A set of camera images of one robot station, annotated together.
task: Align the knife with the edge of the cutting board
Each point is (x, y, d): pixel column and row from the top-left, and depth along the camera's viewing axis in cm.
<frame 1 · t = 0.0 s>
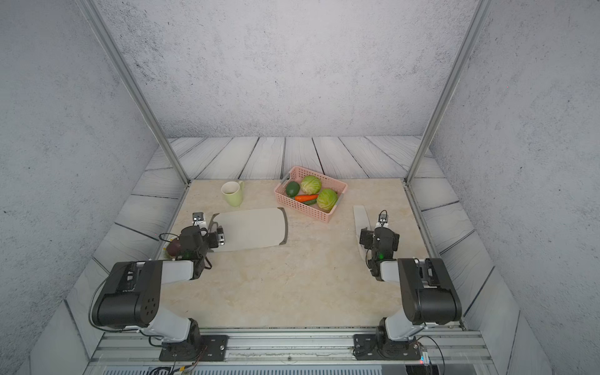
left hand: (211, 226, 95), fingers open
right hand: (380, 228, 94), fingers open
green cabbage back: (310, 184, 113), point 8 cm above the table
green cabbage front: (326, 199, 106), point 8 cm above the table
dark green avocado: (292, 189, 117), point 3 cm above the table
orange carrot: (300, 198, 112), point 4 cm above the table
light green mug: (233, 191, 107), point 10 cm above the table
small plate with rim: (166, 255, 93), point 4 cm above the table
green cucumber: (311, 202, 111), point 3 cm above the table

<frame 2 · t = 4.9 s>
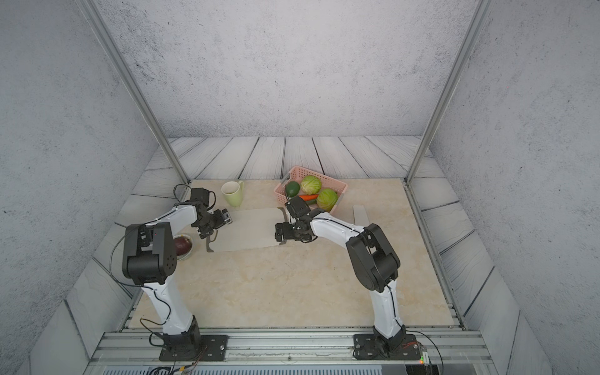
left hand: (226, 223, 101), fingers open
right hand: (284, 235, 93), fingers open
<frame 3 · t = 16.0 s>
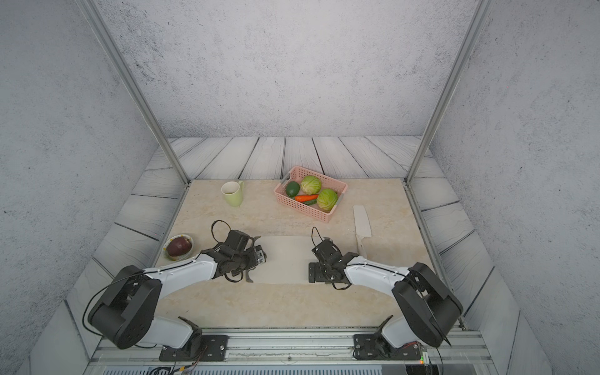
left hand: (262, 261, 90), fingers open
right hand: (321, 275, 88), fingers open
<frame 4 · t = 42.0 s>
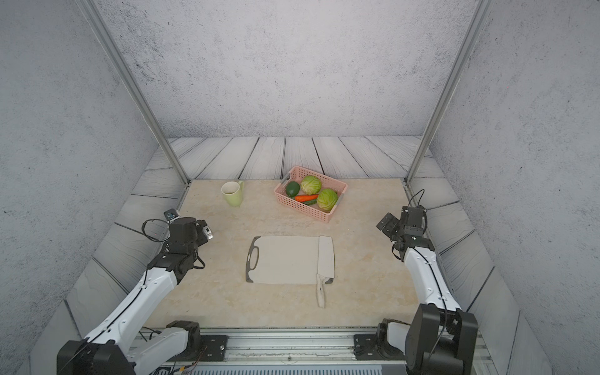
left hand: (195, 228, 83), fingers open
right hand: (394, 224, 85), fingers open
